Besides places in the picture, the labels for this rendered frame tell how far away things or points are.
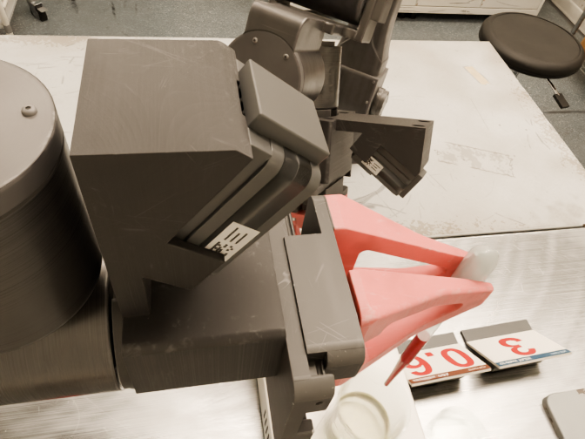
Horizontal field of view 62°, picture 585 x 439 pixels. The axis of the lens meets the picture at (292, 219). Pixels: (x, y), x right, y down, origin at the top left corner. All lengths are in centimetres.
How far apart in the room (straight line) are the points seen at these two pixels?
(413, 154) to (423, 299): 20
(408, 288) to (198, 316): 8
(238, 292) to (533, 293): 56
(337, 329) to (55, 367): 9
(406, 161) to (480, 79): 64
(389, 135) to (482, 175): 44
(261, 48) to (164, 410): 36
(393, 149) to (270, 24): 13
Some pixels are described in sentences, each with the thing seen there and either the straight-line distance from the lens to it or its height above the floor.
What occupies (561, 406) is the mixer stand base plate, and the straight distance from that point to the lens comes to 62.
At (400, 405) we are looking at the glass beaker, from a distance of 39.
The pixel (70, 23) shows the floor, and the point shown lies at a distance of 284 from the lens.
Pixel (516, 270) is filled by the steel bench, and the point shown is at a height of 90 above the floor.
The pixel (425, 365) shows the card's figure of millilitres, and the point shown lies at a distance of 55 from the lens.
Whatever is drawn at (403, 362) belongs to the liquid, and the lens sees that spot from 30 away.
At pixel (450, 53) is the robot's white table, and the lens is 106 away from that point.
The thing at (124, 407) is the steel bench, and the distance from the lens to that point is 53.
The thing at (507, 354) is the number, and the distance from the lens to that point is 59.
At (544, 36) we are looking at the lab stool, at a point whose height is 64.
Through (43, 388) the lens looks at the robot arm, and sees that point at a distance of 19.
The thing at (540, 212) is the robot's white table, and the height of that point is 90.
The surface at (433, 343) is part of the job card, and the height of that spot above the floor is 90.
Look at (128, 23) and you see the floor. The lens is 280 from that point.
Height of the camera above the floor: 140
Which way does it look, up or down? 51 degrees down
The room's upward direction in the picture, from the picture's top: 11 degrees clockwise
